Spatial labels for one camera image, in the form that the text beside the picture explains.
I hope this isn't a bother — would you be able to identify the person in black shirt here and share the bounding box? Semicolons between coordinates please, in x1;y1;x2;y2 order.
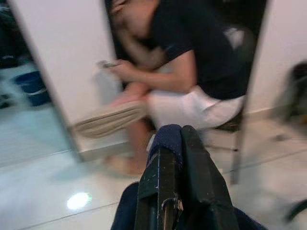
105;0;255;178

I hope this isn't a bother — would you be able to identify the blue bucket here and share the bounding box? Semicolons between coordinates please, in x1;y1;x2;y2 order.
14;70;52;107

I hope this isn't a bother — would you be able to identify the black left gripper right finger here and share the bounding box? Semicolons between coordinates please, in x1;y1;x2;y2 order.
179;125;240;230

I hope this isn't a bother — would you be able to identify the navy blue garment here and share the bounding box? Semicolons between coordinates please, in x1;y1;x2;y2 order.
110;123;264;230

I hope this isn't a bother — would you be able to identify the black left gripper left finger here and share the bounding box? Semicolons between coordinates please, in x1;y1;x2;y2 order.
134;146;185;230

